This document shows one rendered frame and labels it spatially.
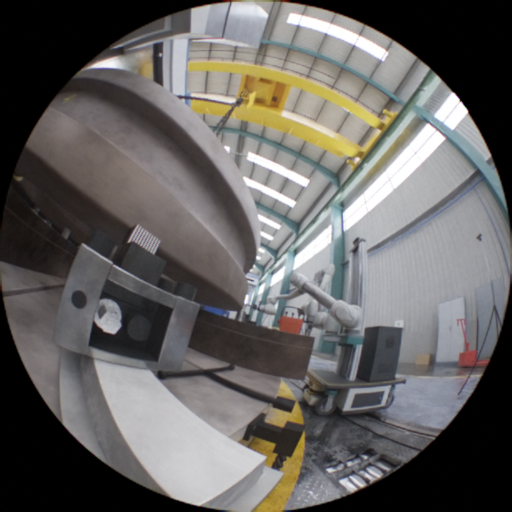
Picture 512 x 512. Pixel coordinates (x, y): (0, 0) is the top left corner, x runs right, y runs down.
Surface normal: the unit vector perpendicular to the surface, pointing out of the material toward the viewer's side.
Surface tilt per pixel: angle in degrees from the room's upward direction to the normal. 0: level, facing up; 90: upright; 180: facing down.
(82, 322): 90
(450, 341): 90
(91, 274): 90
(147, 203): 90
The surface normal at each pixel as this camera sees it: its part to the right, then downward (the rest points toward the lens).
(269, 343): -0.12, -0.44
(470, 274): -0.95, -0.31
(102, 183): 0.78, -0.07
